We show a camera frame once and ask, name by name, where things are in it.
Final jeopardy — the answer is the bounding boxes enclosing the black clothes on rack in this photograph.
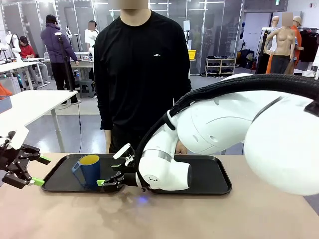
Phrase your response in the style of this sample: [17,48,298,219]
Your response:
[298,28,319,63]

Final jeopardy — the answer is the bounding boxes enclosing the white mannequin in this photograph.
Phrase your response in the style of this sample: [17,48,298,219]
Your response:
[270,15,281,52]

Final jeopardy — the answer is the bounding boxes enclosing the blue box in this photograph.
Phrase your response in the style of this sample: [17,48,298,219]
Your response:
[0,95,12,115]

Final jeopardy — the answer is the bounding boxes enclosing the orange object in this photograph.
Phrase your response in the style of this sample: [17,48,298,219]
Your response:
[0,83,12,98]

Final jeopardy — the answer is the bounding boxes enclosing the blue mug yellow inside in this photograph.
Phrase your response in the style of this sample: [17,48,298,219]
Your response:
[71,154,101,188]

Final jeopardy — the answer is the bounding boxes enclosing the black right arm cable sleeve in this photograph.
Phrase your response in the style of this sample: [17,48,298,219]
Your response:
[135,73,319,190]

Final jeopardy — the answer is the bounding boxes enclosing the grey stool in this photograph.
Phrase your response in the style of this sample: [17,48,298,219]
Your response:
[79,79,97,99]

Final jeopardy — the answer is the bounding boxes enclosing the black tripod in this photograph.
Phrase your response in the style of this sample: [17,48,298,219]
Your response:
[55,31,75,92]

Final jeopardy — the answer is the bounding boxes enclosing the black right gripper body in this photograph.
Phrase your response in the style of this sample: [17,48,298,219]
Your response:
[117,171,138,188]

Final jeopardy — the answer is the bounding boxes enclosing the person in purple jacket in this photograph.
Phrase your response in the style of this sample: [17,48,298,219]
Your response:
[40,14,78,92]

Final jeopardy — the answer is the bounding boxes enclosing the white shoe rack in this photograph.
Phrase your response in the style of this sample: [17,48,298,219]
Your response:
[205,57,236,77]

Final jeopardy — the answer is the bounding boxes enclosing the person in red jacket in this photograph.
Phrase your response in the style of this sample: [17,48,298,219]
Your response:
[19,35,51,85]

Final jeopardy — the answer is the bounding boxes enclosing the person in white shirt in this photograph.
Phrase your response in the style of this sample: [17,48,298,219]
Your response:
[84,20,99,51]

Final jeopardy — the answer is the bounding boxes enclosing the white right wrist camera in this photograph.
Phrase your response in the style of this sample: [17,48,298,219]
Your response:
[112,143,132,161]

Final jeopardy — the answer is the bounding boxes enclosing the black plastic tray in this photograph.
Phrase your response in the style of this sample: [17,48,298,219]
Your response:
[40,153,126,194]
[149,154,233,196]

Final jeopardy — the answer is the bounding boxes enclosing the person in black shirt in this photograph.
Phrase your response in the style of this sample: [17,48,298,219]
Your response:
[93,8,193,155]

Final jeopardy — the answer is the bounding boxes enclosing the person's left hand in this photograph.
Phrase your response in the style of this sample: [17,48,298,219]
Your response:
[175,140,188,155]

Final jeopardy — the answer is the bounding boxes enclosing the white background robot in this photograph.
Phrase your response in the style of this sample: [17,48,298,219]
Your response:
[4,30,22,61]

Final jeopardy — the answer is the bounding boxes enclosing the person's right forearm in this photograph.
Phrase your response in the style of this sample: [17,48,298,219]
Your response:
[104,128,114,154]

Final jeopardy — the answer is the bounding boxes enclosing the white desk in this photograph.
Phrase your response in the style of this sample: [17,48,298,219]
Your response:
[0,60,42,91]

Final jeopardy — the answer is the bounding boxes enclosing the white table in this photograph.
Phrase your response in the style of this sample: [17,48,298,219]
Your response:
[0,90,78,153]

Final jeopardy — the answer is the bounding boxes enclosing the mannequin in orange clothes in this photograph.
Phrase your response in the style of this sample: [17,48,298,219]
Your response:
[291,15,305,59]

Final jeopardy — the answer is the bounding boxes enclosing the bare mannequin grey trousers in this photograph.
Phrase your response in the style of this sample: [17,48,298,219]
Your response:
[263,11,297,75]

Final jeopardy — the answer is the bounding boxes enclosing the black bags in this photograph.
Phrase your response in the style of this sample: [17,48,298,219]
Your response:
[238,49,255,70]

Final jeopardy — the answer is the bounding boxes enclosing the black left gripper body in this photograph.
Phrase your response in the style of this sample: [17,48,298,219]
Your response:
[0,144,28,180]

